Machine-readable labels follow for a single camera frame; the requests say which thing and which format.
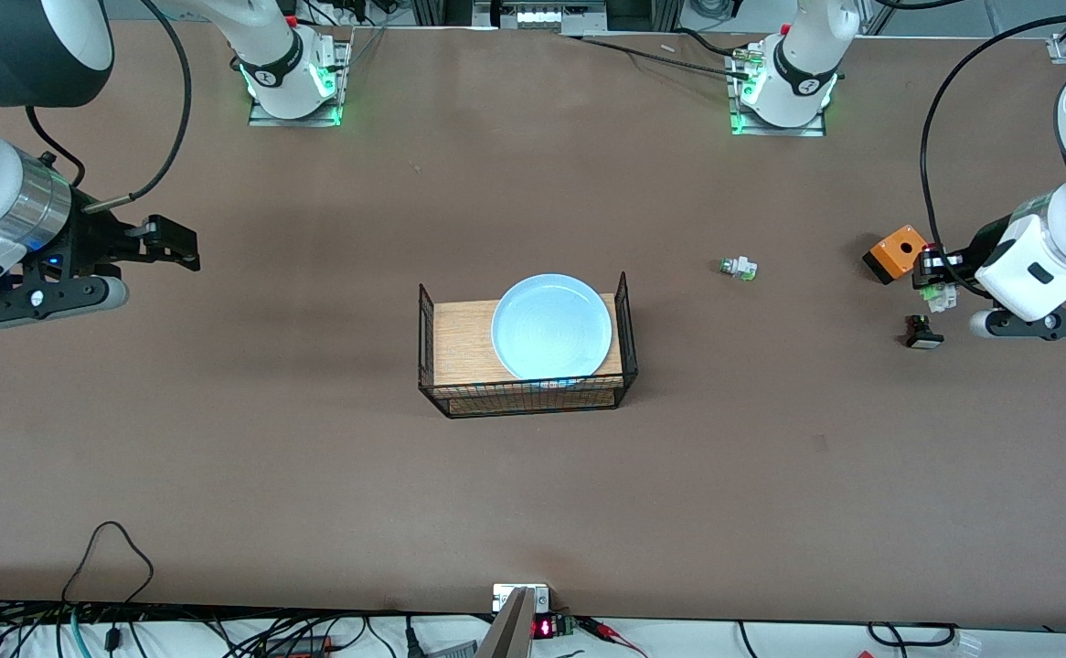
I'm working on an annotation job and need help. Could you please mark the tangled black cable bundle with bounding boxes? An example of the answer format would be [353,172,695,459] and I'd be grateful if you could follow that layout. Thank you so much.
[0,599,424,658]

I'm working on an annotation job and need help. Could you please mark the black coiled cable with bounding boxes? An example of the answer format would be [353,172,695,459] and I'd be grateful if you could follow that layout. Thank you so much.
[866,621,960,652]

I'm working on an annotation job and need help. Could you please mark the black looped thin cable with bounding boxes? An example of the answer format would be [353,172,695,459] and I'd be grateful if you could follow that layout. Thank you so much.
[61,521,155,604]

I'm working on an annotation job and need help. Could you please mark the black square push button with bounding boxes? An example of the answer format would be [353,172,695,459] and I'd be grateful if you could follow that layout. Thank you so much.
[905,314,945,350]

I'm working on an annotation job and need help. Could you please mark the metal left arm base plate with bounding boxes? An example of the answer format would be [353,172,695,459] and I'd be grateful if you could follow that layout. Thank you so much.
[728,50,828,138]

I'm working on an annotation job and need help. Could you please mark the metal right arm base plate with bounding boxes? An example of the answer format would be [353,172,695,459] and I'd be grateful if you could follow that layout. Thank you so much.
[249,38,351,128]

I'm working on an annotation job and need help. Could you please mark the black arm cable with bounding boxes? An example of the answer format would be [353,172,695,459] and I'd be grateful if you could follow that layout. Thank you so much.
[25,0,193,217]
[919,11,1066,298]

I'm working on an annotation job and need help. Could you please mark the silver camera mount bracket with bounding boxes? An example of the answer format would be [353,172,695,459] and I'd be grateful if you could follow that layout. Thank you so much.
[476,583,551,658]

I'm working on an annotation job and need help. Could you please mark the orange button enclosure box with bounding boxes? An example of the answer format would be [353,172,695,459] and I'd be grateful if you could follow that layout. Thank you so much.
[863,224,930,285]

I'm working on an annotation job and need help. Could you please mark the black cable on table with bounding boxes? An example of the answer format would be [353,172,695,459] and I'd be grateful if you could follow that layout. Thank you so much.
[579,27,758,77]

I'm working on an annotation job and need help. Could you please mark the black wire rack wooden shelf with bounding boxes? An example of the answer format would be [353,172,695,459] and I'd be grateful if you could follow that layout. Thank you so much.
[418,271,639,419]

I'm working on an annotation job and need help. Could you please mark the red push button switch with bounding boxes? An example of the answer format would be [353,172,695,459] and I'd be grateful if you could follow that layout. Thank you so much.
[919,243,960,314]

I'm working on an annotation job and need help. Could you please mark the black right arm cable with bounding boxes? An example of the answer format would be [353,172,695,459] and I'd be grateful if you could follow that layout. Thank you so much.
[25,0,193,217]

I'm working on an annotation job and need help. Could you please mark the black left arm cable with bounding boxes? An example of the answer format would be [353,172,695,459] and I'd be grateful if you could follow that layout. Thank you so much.
[919,11,1066,298]

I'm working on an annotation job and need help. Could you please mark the light blue round plate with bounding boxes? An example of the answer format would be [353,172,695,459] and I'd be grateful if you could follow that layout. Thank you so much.
[491,273,614,382]

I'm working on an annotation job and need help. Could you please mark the red clip test leads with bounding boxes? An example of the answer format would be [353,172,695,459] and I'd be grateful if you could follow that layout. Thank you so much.
[579,617,649,658]

